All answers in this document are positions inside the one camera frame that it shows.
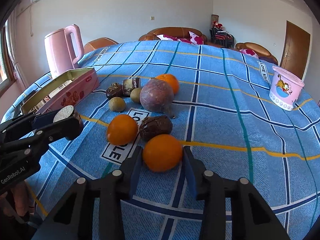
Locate pink flower pillow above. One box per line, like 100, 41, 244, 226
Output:
189, 31, 204, 45

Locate large purple round fruit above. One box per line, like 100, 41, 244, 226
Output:
139, 78, 174, 113

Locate pink metal tin box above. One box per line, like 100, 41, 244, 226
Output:
21, 67, 99, 114

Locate stacked dark chairs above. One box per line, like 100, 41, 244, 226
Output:
209, 21, 235, 48

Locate green kiwi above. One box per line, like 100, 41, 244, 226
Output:
108, 97, 126, 112
130, 87, 142, 103

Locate pink flower pillow armchair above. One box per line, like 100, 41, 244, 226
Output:
239, 49, 259, 59

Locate white paper packet in tin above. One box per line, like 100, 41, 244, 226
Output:
22, 77, 73, 113

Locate brown leather long sofa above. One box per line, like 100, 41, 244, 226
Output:
139, 27, 208, 44

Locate blue plaid tablecloth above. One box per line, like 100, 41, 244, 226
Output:
27, 41, 319, 239

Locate window with frame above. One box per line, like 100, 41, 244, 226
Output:
0, 27, 15, 96

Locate pink electric kettle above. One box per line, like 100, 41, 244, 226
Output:
44, 24, 84, 79

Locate brown wooden door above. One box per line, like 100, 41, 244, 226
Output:
280, 21, 311, 79

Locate dark chocolate pastry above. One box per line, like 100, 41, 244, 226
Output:
106, 82, 124, 100

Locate brown leather armchair right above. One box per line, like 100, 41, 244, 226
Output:
235, 42, 278, 65

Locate person left hand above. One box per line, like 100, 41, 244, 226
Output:
1, 181, 35, 217

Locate pink cartoon cup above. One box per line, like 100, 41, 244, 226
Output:
269, 66, 305, 111

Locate orange fruit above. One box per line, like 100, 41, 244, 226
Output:
143, 134, 183, 172
106, 114, 138, 146
156, 74, 180, 95

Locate dark round cake slice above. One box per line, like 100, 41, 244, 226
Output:
53, 104, 85, 133

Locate brown leather chair left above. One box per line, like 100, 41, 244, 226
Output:
84, 37, 118, 54

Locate dark brown wrinkled fruit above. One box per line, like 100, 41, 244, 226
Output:
139, 115, 173, 141

